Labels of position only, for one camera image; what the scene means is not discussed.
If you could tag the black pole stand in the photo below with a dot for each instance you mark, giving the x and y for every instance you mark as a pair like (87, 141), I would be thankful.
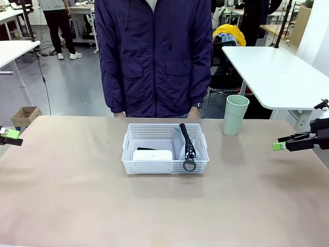
(281, 23)

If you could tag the background person in black trousers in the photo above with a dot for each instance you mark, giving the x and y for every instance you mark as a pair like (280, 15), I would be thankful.
(60, 23)

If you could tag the white perforated plastic basket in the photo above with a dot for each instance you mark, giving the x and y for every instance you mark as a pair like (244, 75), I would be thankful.
(144, 167)

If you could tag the brown cardboard box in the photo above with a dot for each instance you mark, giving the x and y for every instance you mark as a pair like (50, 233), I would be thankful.
(25, 117)

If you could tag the person's left hand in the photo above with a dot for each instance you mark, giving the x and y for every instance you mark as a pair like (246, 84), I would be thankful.
(193, 113)

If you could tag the pale green plastic cup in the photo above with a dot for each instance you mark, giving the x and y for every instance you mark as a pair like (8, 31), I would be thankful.
(234, 118)

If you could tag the black office chair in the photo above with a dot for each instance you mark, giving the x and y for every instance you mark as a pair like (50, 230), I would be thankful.
(223, 74)

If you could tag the black wrist watch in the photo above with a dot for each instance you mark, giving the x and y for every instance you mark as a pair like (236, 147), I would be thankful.
(198, 105)

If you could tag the white rectangular box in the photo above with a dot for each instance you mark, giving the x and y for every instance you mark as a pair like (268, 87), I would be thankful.
(153, 155)

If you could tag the yellow jacket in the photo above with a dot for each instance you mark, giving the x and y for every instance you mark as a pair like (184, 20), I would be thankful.
(228, 32)

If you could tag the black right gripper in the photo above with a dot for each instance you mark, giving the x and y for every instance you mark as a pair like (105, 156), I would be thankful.
(321, 133)

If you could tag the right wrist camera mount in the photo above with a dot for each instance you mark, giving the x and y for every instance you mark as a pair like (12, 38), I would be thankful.
(323, 109)

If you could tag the wooden cabinet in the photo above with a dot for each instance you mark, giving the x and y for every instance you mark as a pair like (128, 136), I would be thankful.
(299, 25)

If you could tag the person's right hand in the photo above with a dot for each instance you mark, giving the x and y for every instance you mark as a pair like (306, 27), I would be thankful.
(119, 114)

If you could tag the person in navy jacket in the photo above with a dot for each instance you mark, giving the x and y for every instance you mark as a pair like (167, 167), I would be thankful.
(151, 56)

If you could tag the black hanging coat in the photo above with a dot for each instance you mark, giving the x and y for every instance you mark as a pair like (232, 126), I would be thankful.
(253, 20)

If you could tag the black stapler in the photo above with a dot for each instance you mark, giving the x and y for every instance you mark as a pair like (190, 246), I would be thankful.
(145, 148)

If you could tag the large white table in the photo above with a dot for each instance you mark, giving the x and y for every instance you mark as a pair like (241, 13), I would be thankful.
(277, 77)

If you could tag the background white workbench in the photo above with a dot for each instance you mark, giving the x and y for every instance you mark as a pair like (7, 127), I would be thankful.
(84, 18)

